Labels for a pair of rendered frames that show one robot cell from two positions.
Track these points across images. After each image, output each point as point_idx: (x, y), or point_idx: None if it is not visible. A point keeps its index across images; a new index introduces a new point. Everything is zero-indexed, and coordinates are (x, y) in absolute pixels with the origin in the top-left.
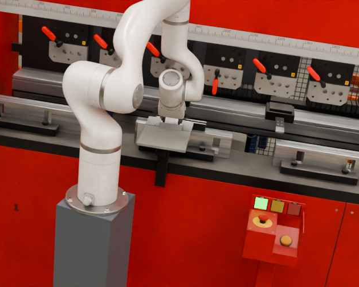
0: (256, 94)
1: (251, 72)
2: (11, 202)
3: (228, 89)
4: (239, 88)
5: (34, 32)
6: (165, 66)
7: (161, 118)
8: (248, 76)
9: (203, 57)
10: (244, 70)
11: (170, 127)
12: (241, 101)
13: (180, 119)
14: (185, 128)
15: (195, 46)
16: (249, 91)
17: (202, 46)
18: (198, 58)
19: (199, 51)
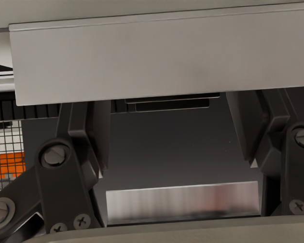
0: None
1: (38, 132)
2: None
3: (54, 108)
4: (32, 116)
5: None
6: None
7: (286, 102)
8: (41, 122)
9: (134, 141)
10: (52, 131)
11: (175, 37)
12: (13, 90)
13: (45, 201)
14: (9, 46)
15: (154, 158)
16: (6, 114)
17: (140, 160)
18: (144, 136)
19: (144, 150)
